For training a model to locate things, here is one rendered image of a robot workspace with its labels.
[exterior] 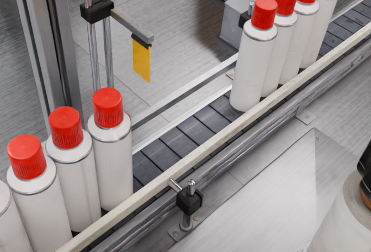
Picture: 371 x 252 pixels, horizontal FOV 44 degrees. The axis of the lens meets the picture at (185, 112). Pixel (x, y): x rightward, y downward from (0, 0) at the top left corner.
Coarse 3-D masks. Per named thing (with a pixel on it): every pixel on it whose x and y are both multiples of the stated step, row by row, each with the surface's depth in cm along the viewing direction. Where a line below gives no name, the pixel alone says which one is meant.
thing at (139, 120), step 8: (232, 56) 76; (224, 64) 75; (232, 64) 75; (208, 72) 73; (216, 72) 73; (224, 72) 75; (200, 80) 72; (208, 80) 73; (184, 88) 70; (192, 88) 70; (168, 96) 69; (176, 96) 69; (184, 96) 70; (160, 104) 67; (168, 104) 68; (144, 112) 66; (152, 112) 66; (160, 112) 68; (136, 120) 65; (144, 120) 66; (136, 128) 66
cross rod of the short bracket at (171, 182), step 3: (168, 180) 65; (171, 180) 65; (174, 180) 65; (168, 183) 65; (171, 183) 64; (174, 183) 64; (177, 183) 64; (171, 186) 64; (174, 186) 64; (177, 186) 64; (180, 186) 64; (174, 189) 64; (177, 189) 64; (180, 189) 64; (177, 192) 64
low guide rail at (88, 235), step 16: (368, 32) 93; (336, 48) 87; (320, 64) 84; (304, 80) 82; (272, 96) 77; (256, 112) 74; (224, 128) 71; (240, 128) 73; (208, 144) 69; (192, 160) 67; (160, 176) 65; (176, 176) 66; (144, 192) 63; (128, 208) 61; (96, 224) 59; (112, 224) 60; (80, 240) 57
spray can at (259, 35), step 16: (256, 0) 66; (272, 0) 66; (256, 16) 66; (272, 16) 65; (256, 32) 67; (272, 32) 67; (240, 48) 71; (256, 48) 68; (272, 48) 70; (240, 64) 72; (256, 64) 70; (240, 80) 74; (256, 80) 73; (240, 96) 76; (256, 96) 76; (240, 112) 78
